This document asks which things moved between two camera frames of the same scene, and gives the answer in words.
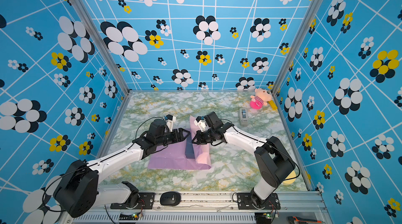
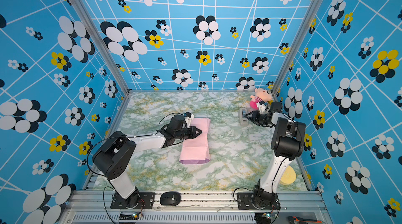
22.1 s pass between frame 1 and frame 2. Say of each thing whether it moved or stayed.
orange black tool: stayed
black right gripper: moved
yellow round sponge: stayed
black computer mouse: stayed
